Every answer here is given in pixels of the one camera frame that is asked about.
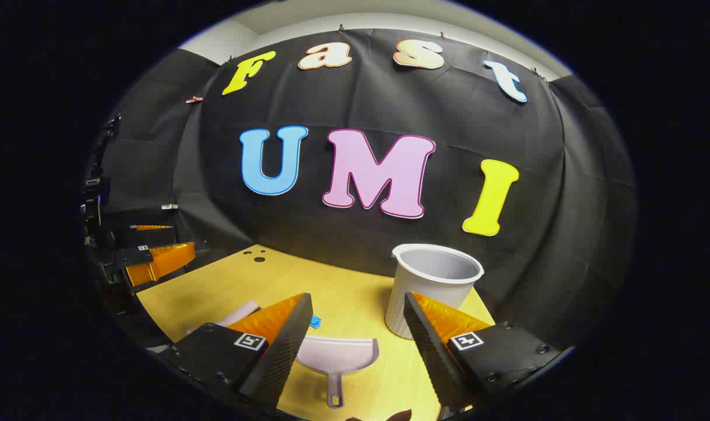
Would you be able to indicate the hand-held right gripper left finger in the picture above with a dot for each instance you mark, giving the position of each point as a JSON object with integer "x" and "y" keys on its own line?
{"x": 285, "y": 351}

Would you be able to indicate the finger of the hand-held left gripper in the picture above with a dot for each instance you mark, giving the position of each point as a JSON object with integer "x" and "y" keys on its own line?
{"x": 156, "y": 262}
{"x": 150, "y": 234}

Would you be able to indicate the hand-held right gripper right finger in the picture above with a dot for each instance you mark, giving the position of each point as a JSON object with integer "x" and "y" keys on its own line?
{"x": 431, "y": 351}

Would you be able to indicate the blue paper trash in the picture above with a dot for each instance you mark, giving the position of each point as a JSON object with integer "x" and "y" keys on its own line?
{"x": 315, "y": 321}

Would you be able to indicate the pale lilac dustpan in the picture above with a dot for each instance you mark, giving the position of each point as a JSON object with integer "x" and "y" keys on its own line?
{"x": 337, "y": 354}

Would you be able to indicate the pale lilac small broom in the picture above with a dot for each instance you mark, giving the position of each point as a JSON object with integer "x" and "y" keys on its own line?
{"x": 244, "y": 311}

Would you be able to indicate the white ribbed garbage bin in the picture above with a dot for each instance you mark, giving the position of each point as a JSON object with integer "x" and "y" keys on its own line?
{"x": 399, "y": 304}

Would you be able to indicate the wooden desktop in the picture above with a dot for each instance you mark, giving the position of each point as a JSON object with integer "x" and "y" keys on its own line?
{"x": 355, "y": 292}

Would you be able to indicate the reddish cloth clip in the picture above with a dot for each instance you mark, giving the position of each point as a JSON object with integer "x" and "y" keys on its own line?
{"x": 194, "y": 99}

